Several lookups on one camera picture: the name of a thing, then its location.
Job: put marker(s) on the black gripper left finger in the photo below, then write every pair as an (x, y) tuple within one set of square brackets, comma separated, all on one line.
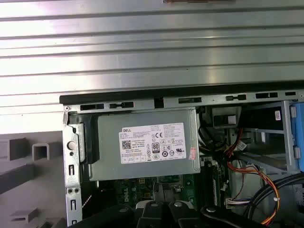
[(152, 216)]

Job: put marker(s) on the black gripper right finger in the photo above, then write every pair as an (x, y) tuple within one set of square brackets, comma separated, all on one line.
[(183, 216)]

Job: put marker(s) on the green motherboard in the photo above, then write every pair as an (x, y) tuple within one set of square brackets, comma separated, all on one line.
[(123, 190)]

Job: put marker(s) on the black RAM slot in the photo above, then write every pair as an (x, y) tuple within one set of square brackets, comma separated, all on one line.
[(218, 187), (209, 180)]

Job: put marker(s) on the grey power supply white label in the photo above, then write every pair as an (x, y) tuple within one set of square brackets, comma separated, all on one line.
[(107, 142)]

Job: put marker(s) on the black open PC case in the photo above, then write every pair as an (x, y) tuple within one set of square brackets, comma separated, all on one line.
[(71, 166)]

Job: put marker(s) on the grey plastic parts rack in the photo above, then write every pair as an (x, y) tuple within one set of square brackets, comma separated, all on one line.
[(35, 185)]

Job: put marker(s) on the blue plastic drive latch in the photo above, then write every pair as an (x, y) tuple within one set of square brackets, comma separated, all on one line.
[(298, 133)]

